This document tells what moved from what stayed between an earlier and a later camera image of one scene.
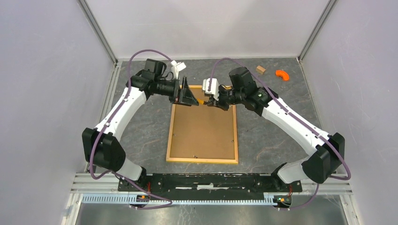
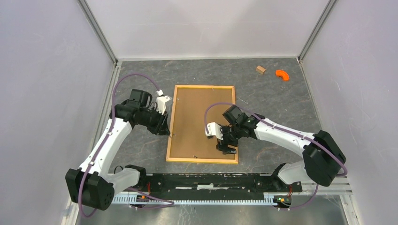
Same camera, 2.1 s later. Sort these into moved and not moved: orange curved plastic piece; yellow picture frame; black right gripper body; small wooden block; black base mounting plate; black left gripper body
Moved: black left gripper body; black right gripper body
Not moved: black base mounting plate; yellow picture frame; small wooden block; orange curved plastic piece
